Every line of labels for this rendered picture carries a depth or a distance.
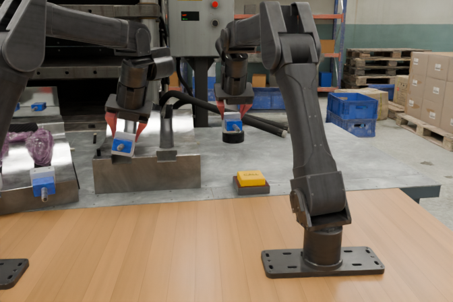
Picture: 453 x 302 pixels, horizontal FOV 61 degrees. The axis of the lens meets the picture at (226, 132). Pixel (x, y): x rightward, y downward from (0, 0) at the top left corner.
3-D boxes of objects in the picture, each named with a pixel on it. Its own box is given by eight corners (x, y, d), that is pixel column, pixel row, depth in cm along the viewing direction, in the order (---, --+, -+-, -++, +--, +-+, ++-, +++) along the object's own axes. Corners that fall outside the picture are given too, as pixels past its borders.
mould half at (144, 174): (201, 188, 97) (199, 137, 94) (94, 194, 94) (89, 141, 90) (189, 136, 145) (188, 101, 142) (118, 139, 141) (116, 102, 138)
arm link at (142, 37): (154, 75, 96) (148, 25, 92) (178, 77, 91) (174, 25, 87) (116, 83, 87) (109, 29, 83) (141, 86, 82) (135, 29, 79)
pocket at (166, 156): (178, 169, 95) (177, 155, 94) (156, 170, 94) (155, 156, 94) (177, 163, 100) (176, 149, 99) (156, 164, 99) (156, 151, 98)
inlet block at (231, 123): (247, 139, 100) (247, 119, 99) (228, 140, 99) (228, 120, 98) (238, 129, 112) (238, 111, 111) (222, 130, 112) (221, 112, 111)
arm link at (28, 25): (129, 24, 87) (-20, -10, 62) (156, 24, 82) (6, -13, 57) (125, 79, 89) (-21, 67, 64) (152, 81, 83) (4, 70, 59)
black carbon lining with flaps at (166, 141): (175, 156, 101) (174, 121, 98) (112, 158, 98) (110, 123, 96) (173, 125, 134) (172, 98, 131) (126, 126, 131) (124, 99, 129)
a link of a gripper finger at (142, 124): (118, 129, 97) (122, 97, 92) (146, 135, 98) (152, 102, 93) (112, 144, 91) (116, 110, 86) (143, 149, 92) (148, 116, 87)
